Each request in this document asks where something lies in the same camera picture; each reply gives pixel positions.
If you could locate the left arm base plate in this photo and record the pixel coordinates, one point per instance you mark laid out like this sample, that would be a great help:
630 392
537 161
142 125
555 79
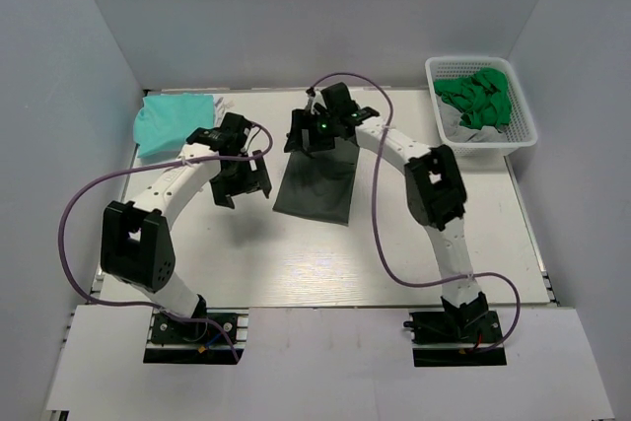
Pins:
174 343

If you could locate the dark grey t shirt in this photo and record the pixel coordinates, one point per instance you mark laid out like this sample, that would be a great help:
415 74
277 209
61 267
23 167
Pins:
319 187

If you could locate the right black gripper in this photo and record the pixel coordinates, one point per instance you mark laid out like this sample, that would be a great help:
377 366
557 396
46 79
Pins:
303 119

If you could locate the white plastic basket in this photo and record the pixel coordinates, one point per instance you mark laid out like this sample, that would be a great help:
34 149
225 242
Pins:
519 133

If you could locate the grey t shirt in basket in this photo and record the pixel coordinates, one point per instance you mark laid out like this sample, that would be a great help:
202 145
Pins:
456 132

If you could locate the green t shirt in basket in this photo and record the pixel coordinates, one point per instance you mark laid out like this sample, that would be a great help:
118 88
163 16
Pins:
482 99

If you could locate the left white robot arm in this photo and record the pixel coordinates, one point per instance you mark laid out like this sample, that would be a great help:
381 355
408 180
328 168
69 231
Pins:
137 248

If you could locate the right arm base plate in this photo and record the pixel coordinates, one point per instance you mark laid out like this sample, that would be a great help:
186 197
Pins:
436 343

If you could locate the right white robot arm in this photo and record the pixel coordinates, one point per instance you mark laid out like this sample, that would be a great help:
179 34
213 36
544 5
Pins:
434 190

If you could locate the folded teal t shirt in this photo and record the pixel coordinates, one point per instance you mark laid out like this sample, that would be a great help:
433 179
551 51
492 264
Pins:
172 125

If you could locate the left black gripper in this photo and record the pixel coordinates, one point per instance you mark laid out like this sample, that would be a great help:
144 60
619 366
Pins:
223 190

